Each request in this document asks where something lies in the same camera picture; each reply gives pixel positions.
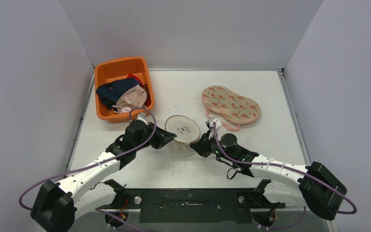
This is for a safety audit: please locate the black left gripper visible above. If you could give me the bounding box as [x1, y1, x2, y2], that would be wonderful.
[134, 121, 176, 151]

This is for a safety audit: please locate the white mesh laundry bag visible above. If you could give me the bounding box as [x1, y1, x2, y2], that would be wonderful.
[165, 115, 201, 157]

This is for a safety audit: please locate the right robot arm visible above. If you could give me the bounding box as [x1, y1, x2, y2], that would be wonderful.
[190, 131, 347, 220]

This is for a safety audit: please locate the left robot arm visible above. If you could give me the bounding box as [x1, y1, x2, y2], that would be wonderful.
[30, 119, 176, 232]

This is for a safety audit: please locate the beige bra in bin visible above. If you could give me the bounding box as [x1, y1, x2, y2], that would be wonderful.
[112, 85, 147, 114]

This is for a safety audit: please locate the carrot print bra case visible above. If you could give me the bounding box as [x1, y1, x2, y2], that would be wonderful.
[201, 86, 261, 131]

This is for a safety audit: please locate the red garment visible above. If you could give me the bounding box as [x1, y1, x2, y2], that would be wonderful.
[126, 73, 151, 107]

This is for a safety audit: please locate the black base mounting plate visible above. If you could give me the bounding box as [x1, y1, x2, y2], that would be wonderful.
[101, 188, 285, 224]

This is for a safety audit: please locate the navy blue garment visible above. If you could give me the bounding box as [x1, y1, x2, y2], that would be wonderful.
[96, 77, 142, 110]

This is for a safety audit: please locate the orange plastic bin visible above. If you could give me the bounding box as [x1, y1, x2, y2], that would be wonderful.
[94, 57, 155, 123]

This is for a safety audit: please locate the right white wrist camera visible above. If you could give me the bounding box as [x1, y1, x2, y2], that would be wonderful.
[206, 117, 222, 139]

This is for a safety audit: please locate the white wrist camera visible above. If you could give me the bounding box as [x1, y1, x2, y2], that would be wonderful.
[206, 117, 222, 139]
[136, 112, 149, 125]

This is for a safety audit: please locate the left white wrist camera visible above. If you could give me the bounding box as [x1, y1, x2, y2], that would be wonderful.
[136, 112, 149, 125]

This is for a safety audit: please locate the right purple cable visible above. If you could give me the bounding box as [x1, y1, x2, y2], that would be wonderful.
[212, 121, 357, 215]

